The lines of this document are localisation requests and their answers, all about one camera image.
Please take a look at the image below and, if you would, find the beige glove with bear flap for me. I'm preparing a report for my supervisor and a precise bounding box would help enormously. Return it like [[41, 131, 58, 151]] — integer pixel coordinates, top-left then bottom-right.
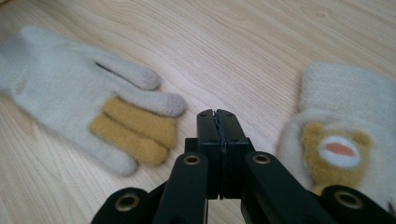
[[276, 61, 396, 216]]

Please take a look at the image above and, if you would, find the beige glove with mustard fingers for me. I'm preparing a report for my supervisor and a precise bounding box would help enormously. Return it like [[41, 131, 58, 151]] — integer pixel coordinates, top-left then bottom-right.
[[0, 25, 189, 177]]

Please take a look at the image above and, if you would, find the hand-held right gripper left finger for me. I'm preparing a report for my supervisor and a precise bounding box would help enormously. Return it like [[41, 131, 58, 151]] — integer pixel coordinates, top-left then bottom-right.
[[184, 108, 224, 201]]

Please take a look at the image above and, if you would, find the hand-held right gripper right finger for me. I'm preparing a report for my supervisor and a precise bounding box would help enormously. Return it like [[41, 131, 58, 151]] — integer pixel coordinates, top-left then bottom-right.
[[216, 108, 254, 201]]

